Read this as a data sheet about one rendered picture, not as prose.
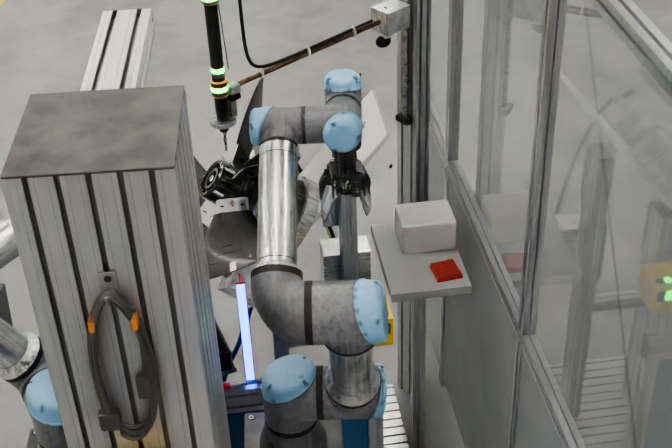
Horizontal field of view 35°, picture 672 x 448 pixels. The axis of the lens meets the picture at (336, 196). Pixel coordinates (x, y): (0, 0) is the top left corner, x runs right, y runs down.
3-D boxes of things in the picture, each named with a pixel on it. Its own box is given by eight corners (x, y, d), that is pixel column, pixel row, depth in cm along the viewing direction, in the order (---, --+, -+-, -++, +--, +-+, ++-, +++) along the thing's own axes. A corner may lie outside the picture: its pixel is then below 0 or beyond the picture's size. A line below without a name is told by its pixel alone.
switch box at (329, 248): (367, 288, 348) (366, 234, 336) (371, 305, 341) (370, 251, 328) (322, 293, 347) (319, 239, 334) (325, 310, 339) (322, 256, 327)
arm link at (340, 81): (322, 85, 209) (323, 66, 216) (324, 133, 216) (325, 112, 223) (362, 84, 209) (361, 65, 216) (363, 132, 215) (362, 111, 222)
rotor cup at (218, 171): (253, 169, 307) (216, 148, 301) (266, 183, 294) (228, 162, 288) (227, 210, 308) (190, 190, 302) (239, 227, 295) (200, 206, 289)
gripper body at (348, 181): (331, 202, 224) (329, 154, 217) (326, 180, 231) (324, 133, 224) (367, 198, 225) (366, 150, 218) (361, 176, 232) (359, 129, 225)
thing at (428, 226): (444, 220, 337) (445, 191, 331) (456, 250, 324) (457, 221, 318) (392, 226, 336) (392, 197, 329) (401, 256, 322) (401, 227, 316)
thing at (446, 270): (454, 262, 319) (454, 257, 318) (463, 278, 313) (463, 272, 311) (429, 267, 317) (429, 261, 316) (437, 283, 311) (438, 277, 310)
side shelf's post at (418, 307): (421, 443, 373) (424, 256, 327) (423, 452, 370) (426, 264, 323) (410, 445, 373) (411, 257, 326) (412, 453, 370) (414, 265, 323)
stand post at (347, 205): (359, 441, 375) (351, 168, 310) (363, 461, 368) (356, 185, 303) (347, 443, 375) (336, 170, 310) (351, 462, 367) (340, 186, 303)
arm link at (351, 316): (318, 375, 236) (304, 268, 189) (385, 374, 235) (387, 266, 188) (318, 428, 230) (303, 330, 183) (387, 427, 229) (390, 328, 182)
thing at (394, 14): (395, 20, 312) (395, -6, 307) (413, 27, 308) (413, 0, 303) (371, 31, 307) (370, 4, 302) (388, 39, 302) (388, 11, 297)
